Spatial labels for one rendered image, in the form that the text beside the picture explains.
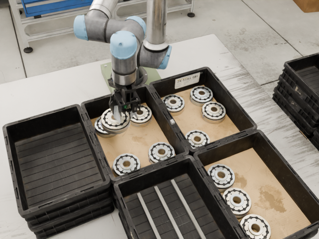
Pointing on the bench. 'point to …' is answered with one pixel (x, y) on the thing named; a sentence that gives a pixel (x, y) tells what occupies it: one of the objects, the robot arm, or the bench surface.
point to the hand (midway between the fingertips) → (123, 116)
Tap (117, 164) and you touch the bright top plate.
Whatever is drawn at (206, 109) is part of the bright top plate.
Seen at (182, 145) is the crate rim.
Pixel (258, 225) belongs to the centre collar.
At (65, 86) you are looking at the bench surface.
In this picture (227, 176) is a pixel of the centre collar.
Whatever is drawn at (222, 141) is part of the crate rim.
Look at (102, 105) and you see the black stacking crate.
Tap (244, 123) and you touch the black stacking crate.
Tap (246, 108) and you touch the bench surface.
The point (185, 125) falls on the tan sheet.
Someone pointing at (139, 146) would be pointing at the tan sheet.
